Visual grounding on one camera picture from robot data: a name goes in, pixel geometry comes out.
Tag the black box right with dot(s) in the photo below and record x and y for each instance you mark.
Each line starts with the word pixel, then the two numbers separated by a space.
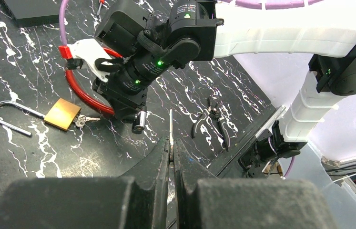
pixel 29 13

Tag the silver key bunch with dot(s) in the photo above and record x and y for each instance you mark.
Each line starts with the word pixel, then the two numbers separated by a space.
pixel 81 120

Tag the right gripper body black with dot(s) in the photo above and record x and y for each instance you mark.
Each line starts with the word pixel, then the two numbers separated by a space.
pixel 136 35

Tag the black pliers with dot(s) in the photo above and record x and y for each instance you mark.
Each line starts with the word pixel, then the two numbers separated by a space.
pixel 213 113

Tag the red cable bike lock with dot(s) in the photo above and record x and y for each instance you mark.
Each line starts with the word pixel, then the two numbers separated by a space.
pixel 124 107

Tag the brass padlock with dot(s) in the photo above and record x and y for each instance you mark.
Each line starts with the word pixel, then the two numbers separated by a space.
pixel 61 115

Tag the red blue screwdriver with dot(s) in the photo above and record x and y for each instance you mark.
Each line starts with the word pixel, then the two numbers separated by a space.
pixel 101 3

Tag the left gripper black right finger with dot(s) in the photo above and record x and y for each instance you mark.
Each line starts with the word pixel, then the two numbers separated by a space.
pixel 207 202

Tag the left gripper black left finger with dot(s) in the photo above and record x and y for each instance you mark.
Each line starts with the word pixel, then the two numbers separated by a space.
pixel 135 200

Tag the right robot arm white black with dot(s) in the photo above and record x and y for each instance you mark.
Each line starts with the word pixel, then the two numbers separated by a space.
pixel 200 30

